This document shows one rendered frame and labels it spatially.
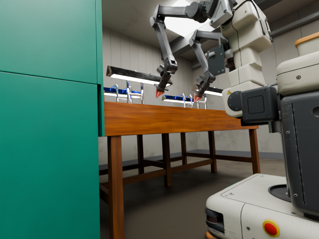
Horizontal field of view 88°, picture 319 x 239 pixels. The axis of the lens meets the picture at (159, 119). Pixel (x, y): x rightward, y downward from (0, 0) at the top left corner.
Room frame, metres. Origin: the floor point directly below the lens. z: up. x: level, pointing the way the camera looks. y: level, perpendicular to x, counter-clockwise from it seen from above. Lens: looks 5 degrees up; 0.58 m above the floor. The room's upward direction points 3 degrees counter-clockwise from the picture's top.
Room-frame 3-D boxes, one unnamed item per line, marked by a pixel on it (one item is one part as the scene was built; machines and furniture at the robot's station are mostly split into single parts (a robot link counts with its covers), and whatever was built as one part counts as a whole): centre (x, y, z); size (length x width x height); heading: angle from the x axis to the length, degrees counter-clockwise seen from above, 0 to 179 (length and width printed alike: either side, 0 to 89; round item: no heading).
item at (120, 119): (1.45, -0.39, 0.67); 1.81 x 0.12 x 0.19; 127
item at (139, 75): (1.40, 0.12, 1.08); 0.62 x 0.08 x 0.07; 127
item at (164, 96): (2.43, -0.31, 1.08); 0.62 x 0.08 x 0.07; 127
